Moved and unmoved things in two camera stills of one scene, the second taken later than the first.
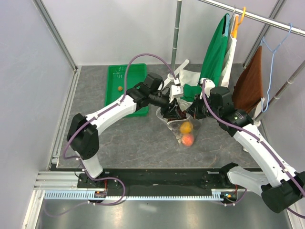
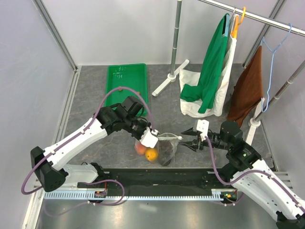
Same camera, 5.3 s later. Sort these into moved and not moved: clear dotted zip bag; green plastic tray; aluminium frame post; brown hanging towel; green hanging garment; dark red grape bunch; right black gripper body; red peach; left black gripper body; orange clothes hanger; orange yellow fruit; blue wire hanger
Moved: dark red grape bunch; right black gripper body; orange yellow fruit; clear dotted zip bag; red peach; left black gripper body
Not moved: aluminium frame post; brown hanging towel; orange clothes hanger; green plastic tray; blue wire hanger; green hanging garment
